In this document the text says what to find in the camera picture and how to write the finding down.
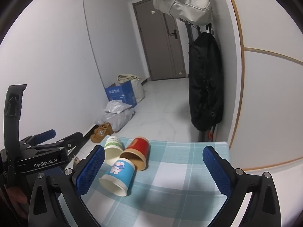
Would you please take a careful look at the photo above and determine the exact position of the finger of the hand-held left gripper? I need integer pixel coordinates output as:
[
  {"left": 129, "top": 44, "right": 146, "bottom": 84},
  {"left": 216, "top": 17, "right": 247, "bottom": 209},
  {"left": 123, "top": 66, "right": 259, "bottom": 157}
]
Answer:
[
  {"left": 31, "top": 132, "right": 84, "bottom": 158},
  {"left": 20, "top": 129, "right": 56, "bottom": 148}
]

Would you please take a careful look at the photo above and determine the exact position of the white backpack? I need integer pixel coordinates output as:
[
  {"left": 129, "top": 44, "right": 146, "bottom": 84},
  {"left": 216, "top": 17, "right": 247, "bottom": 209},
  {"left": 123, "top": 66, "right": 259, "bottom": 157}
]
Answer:
[{"left": 153, "top": 0, "right": 213, "bottom": 25}]

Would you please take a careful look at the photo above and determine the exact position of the red paper cup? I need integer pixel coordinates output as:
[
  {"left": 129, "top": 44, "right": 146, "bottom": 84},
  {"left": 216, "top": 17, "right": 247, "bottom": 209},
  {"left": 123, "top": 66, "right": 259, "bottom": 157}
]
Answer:
[{"left": 120, "top": 136, "right": 151, "bottom": 172}]

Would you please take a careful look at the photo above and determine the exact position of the blue cartoon paper cup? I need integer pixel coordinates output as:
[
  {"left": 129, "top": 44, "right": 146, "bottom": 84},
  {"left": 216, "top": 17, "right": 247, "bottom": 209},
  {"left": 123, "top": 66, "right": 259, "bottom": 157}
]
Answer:
[{"left": 98, "top": 158, "right": 136, "bottom": 197}]

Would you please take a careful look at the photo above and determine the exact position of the grey door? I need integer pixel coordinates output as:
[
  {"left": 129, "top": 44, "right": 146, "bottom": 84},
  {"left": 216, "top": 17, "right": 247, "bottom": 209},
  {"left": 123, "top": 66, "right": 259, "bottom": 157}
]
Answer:
[{"left": 132, "top": 0, "right": 188, "bottom": 81}]

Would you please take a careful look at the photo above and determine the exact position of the white plastic bag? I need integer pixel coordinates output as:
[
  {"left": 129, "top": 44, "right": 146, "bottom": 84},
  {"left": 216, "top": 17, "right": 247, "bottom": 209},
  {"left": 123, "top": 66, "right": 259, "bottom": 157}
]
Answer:
[{"left": 95, "top": 100, "right": 136, "bottom": 133}]

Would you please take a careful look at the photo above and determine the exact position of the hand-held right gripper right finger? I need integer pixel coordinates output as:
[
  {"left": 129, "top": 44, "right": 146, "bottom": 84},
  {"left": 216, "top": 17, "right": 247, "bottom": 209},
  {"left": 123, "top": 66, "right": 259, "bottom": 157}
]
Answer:
[{"left": 203, "top": 146, "right": 288, "bottom": 227}]

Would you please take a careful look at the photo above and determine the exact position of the black backpack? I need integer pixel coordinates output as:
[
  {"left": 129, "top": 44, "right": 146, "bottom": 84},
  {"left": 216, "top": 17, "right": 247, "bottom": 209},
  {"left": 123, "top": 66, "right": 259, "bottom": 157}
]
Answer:
[{"left": 188, "top": 31, "right": 224, "bottom": 131}]

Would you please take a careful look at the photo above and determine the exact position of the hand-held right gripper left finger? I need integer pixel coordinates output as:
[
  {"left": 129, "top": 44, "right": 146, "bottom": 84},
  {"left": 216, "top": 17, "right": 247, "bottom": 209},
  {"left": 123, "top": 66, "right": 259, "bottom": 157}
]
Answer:
[{"left": 28, "top": 145, "right": 106, "bottom": 227}]

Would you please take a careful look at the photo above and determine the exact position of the blue checked tablecloth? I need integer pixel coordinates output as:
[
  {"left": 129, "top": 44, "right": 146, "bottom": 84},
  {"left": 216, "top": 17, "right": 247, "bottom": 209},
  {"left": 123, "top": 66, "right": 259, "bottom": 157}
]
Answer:
[{"left": 57, "top": 136, "right": 230, "bottom": 227}]

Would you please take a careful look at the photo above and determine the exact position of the brown shoe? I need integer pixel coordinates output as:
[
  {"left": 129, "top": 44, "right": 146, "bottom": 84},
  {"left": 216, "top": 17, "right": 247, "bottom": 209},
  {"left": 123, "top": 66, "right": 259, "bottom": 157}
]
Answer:
[{"left": 91, "top": 122, "right": 114, "bottom": 144}]

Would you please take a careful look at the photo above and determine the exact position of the green and white paper cup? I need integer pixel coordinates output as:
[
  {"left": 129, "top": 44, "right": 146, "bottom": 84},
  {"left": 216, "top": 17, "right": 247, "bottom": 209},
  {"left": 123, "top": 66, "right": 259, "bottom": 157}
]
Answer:
[{"left": 103, "top": 136, "right": 124, "bottom": 166}]

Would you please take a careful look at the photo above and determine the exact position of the blue cardboard box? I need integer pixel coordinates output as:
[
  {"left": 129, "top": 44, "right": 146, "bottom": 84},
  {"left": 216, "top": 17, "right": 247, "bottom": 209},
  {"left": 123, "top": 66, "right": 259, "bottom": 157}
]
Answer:
[{"left": 105, "top": 80, "right": 137, "bottom": 108}]

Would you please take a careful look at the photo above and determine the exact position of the person's left hand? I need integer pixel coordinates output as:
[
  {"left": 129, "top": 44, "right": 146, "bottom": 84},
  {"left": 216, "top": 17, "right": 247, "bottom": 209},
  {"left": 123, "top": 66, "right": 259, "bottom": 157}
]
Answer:
[{"left": 5, "top": 186, "right": 28, "bottom": 220}]

